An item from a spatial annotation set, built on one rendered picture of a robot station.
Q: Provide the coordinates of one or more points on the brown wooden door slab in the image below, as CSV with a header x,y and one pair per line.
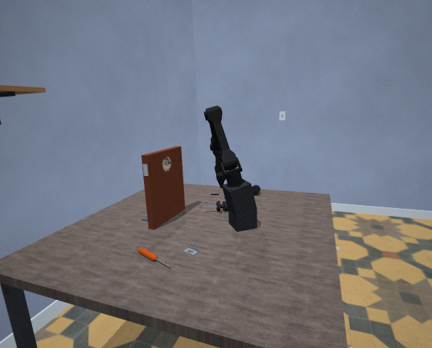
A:
x,y
164,189

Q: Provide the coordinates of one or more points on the orange-handled screwdriver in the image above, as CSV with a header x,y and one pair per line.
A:
x,y
150,255

